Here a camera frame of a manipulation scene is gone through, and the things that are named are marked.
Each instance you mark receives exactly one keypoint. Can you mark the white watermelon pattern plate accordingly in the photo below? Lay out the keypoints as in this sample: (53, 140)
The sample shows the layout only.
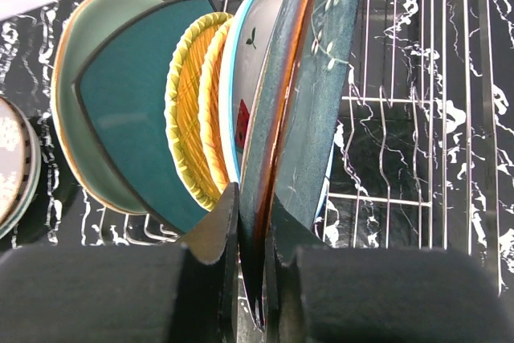
(249, 58)

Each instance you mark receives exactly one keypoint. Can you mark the teal square plate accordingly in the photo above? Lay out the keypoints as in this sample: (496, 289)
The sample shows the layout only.
(121, 92)

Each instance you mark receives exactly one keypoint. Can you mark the white blue striped plate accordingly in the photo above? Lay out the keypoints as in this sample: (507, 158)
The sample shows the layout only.
(29, 192)

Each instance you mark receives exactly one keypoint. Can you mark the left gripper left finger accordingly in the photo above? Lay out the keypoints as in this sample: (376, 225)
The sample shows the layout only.
(184, 291)

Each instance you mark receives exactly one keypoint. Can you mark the metal wire dish rack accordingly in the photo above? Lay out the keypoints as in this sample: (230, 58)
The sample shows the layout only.
(416, 160)

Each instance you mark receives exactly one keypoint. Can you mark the orange woven basket plate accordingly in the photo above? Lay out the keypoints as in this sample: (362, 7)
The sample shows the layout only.
(208, 107)

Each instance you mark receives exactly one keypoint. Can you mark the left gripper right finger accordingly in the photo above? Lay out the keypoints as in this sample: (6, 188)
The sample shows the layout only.
(316, 293)

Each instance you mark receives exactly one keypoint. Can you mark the yellow woven pattern plate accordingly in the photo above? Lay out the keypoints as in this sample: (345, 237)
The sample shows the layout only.
(182, 127)

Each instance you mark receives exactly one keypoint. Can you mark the dark blue glazed plate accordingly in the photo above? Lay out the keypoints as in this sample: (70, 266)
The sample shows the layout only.
(318, 30)

